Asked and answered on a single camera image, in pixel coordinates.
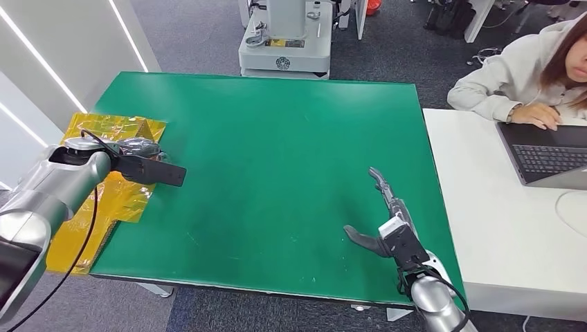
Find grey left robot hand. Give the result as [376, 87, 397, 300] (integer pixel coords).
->
[109, 136, 188, 188]

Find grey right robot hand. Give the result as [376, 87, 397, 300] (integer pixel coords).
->
[343, 167, 419, 259]

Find yellow foil covered board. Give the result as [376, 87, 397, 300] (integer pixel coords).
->
[46, 112, 168, 276]

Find white desk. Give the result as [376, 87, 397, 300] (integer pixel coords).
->
[422, 108, 587, 322]

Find green table metal foot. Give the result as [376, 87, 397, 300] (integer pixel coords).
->
[135, 282, 174, 299]
[386, 307, 415, 322]

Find dark grey laptop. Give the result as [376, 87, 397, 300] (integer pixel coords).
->
[496, 122, 587, 192]

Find person's hand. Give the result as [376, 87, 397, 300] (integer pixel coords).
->
[510, 102, 563, 132]

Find person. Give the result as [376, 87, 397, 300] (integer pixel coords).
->
[446, 11, 587, 132]

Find white table leg panel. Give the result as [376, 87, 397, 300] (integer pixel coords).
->
[338, 0, 369, 41]

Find round white pad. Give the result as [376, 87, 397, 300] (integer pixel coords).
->
[554, 190, 587, 240]

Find black bags on floor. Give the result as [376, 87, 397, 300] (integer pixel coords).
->
[423, 0, 478, 41]

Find white desk leg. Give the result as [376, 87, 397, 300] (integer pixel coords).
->
[464, 0, 495, 44]

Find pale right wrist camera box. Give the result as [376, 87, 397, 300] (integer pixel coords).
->
[377, 215, 431, 273]

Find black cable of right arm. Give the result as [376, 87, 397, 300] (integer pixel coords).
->
[397, 259, 471, 332]

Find long wall light strip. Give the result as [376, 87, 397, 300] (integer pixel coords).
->
[0, 101, 50, 149]
[0, 5, 89, 114]
[107, 0, 150, 73]

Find cable bundle on floor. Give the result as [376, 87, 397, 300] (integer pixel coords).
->
[467, 46, 504, 66]

